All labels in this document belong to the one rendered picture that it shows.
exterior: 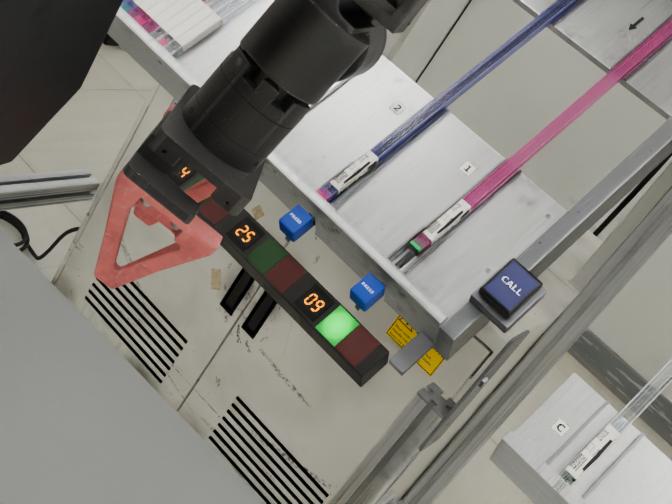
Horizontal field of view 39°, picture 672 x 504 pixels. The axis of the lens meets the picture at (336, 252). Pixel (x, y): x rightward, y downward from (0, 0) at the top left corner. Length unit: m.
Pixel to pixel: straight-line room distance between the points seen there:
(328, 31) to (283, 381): 1.00
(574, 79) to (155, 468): 2.33
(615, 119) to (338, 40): 2.41
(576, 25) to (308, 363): 0.63
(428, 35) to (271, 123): 2.60
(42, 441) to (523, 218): 0.55
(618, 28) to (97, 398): 0.75
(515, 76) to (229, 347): 1.72
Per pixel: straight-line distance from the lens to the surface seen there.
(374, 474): 1.08
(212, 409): 1.58
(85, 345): 0.87
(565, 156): 2.96
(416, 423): 1.03
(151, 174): 0.53
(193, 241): 0.53
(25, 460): 0.76
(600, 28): 1.21
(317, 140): 1.07
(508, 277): 0.96
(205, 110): 0.56
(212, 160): 0.55
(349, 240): 0.99
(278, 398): 1.50
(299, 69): 0.54
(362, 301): 0.97
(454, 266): 1.01
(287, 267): 1.01
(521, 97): 3.01
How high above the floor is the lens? 1.14
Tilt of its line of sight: 26 degrees down
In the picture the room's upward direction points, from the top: 35 degrees clockwise
